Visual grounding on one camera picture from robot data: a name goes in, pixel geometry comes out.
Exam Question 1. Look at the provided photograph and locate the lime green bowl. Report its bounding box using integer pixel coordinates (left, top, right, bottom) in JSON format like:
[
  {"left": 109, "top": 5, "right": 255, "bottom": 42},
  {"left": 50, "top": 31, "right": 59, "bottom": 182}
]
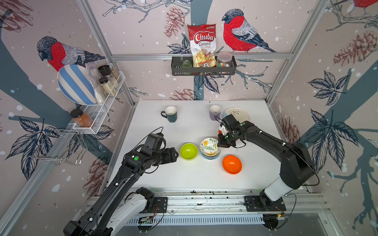
[{"left": 180, "top": 143, "right": 198, "bottom": 160}]

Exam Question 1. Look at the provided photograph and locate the large orange bowl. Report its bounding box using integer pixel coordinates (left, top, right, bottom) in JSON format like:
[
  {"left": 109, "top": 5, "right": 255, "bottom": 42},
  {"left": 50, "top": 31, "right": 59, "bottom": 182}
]
[{"left": 222, "top": 155, "right": 243, "bottom": 175}]

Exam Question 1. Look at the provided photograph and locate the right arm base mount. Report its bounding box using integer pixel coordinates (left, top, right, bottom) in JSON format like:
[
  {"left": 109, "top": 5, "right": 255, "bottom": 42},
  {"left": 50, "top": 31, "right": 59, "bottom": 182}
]
[{"left": 244, "top": 191, "right": 286, "bottom": 212}]

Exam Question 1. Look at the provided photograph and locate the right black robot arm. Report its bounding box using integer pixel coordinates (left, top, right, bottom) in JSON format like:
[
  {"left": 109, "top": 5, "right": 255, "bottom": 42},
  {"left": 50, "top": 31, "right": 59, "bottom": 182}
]
[{"left": 218, "top": 121, "right": 316, "bottom": 205}]

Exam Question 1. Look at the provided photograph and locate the black wall basket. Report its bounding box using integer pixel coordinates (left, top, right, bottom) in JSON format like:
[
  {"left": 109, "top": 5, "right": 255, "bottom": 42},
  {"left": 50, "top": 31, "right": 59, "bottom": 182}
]
[{"left": 171, "top": 56, "right": 237, "bottom": 76}]

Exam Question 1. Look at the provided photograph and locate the wire hook rack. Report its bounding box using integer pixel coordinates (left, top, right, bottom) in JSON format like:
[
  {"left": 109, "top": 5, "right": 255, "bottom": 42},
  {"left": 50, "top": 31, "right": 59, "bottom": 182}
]
[{"left": 29, "top": 127, "right": 88, "bottom": 166}]

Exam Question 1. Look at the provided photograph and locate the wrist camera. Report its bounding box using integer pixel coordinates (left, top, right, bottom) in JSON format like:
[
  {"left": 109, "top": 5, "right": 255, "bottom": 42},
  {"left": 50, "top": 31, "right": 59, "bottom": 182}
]
[
  {"left": 144, "top": 132, "right": 165, "bottom": 150},
  {"left": 220, "top": 114, "right": 240, "bottom": 131}
]

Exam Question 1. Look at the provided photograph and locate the blue yellow patterned bowl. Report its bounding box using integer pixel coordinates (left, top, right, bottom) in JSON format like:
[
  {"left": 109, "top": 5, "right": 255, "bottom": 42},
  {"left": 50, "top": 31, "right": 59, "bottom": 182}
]
[{"left": 201, "top": 152, "right": 220, "bottom": 160}]

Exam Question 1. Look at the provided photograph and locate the green item in basket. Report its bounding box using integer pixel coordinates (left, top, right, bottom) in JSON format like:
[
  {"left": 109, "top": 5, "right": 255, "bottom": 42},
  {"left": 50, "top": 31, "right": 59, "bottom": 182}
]
[{"left": 181, "top": 60, "right": 193, "bottom": 68}]

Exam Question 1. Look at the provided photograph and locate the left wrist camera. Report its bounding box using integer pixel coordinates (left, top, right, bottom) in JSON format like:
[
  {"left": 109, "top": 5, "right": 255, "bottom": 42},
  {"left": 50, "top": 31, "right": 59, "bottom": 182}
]
[{"left": 144, "top": 132, "right": 165, "bottom": 150}]

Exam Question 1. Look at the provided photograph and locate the lavender mug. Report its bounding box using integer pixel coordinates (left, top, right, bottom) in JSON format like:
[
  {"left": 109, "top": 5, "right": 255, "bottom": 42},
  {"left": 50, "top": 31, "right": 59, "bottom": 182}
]
[{"left": 209, "top": 105, "right": 221, "bottom": 121}]

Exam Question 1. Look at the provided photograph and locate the clear acrylic wall shelf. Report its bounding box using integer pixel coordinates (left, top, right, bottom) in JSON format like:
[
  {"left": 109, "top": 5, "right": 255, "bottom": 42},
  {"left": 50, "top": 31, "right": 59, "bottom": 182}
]
[{"left": 73, "top": 61, "right": 125, "bottom": 134}]

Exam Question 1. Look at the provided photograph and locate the clear lidded jar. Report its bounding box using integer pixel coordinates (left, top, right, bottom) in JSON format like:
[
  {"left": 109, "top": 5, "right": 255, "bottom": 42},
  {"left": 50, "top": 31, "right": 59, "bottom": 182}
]
[{"left": 217, "top": 52, "right": 232, "bottom": 67}]

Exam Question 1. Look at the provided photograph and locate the blue striped plate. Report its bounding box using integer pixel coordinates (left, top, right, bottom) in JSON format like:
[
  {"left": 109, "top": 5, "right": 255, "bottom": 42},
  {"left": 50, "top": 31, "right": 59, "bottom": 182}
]
[{"left": 57, "top": 65, "right": 96, "bottom": 105}]

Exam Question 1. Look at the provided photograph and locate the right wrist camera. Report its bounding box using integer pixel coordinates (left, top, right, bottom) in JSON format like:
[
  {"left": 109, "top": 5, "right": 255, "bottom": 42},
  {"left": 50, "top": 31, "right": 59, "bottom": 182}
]
[{"left": 220, "top": 114, "right": 240, "bottom": 131}]

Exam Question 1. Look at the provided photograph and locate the yellow flower patterned bowl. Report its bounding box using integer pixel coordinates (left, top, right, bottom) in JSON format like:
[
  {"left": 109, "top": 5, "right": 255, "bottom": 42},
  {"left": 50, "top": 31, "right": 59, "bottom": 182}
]
[{"left": 200, "top": 137, "right": 220, "bottom": 156}]

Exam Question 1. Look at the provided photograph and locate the orange spice jar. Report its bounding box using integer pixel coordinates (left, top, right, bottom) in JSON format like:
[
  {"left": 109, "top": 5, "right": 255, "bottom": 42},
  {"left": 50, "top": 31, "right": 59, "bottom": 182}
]
[{"left": 70, "top": 108, "right": 93, "bottom": 128}]

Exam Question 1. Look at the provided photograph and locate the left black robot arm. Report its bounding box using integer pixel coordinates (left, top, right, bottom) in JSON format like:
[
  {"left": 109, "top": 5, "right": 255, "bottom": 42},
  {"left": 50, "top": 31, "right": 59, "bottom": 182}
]
[{"left": 64, "top": 147, "right": 179, "bottom": 236}]

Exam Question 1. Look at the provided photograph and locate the black lid spice jar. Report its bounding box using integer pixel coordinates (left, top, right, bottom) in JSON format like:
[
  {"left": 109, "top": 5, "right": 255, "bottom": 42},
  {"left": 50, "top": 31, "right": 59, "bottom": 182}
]
[
  {"left": 98, "top": 65, "right": 119, "bottom": 89},
  {"left": 98, "top": 77, "right": 116, "bottom": 96}
]

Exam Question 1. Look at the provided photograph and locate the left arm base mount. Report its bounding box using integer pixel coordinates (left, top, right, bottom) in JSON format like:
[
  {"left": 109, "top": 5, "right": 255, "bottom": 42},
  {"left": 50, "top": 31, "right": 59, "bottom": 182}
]
[{"left": 135, "top": 187, "right": 168, "bottom": 213}]

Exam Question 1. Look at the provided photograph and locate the cream blue plate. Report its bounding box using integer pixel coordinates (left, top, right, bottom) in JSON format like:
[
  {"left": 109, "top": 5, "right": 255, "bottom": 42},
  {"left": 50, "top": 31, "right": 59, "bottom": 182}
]
[{"left": 221, "top": 107, "right": 250, "bottom": 123}]

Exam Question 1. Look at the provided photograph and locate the red cassava chips bag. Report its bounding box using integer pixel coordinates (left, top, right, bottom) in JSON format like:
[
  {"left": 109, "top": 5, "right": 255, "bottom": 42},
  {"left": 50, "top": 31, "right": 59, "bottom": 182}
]
[{"left": 188, "top": 24, "right": 217, "bottom": 67}]

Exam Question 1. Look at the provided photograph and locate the dark green mug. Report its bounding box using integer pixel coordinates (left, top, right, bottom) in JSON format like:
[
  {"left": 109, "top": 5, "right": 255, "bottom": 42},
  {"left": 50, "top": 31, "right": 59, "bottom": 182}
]
[{"left": 160, "top": 106, "right": 177, "bottom": 123}]

